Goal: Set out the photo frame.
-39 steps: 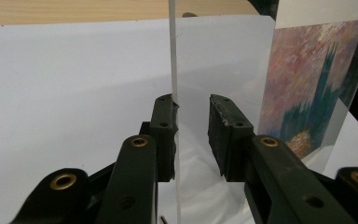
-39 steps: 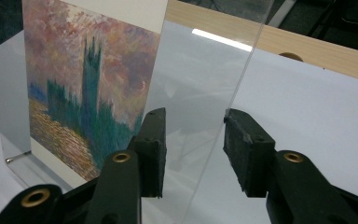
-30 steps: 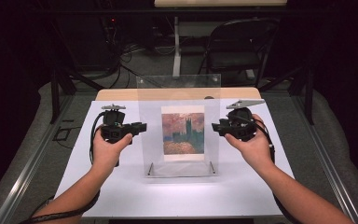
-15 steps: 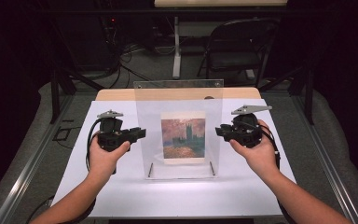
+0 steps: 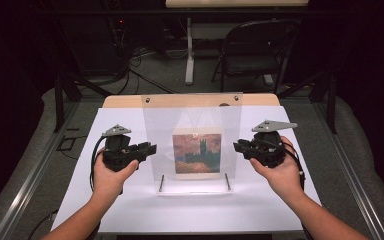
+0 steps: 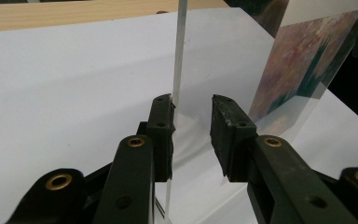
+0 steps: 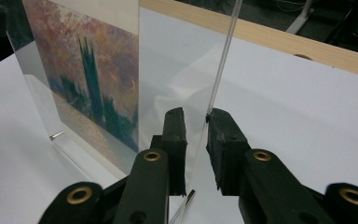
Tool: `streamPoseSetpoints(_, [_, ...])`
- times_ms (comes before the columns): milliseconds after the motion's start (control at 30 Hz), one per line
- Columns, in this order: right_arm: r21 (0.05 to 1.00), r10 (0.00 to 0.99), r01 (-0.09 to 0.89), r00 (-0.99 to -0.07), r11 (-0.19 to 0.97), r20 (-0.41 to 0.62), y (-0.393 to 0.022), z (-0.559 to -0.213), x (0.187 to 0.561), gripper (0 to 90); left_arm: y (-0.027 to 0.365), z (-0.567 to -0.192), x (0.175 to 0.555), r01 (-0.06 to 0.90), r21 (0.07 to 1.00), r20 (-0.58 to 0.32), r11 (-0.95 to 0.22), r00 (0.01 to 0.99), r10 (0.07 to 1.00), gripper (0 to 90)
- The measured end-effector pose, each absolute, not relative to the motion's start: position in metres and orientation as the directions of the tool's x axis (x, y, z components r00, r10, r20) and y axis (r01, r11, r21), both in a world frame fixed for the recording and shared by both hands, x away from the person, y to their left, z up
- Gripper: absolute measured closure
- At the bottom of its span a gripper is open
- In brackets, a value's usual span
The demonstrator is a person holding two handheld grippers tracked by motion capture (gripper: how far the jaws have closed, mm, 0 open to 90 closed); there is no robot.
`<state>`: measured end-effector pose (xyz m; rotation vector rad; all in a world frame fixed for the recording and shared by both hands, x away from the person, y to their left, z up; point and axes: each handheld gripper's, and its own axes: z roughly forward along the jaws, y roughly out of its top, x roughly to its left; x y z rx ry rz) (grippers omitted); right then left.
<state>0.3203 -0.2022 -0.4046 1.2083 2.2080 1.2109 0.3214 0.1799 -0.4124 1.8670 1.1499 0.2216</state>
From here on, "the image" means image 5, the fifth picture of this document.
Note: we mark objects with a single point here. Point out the white table sheet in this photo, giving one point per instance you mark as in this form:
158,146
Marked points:
120,206

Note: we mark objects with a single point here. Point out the black folding chair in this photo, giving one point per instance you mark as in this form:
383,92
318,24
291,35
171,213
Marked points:
256,63

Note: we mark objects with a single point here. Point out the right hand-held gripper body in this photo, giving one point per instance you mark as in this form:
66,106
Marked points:
268,150

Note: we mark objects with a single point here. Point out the dark equipment with red light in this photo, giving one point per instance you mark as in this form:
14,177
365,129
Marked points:
121,22

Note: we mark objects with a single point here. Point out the black metal frame stand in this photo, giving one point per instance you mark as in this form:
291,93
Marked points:
330,100
59,100

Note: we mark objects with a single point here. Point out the clear acrylic stand with metal legs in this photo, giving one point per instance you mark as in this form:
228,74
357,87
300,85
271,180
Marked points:
160,133

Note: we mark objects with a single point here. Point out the person's right hand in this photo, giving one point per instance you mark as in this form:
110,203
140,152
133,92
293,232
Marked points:
285,176

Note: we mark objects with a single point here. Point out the landscape painting card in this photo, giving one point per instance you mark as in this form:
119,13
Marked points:
196,156

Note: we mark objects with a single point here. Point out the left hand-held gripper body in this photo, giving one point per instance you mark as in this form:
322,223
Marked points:
116,156

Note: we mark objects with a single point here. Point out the person's left hand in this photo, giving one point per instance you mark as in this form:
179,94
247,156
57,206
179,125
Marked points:
108,181

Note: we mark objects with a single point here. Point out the white desk with metal leg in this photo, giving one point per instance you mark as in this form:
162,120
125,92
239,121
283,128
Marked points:
189,50

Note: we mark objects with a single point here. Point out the aluminium rail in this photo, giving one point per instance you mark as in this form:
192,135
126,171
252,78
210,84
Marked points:
30,186
353,186

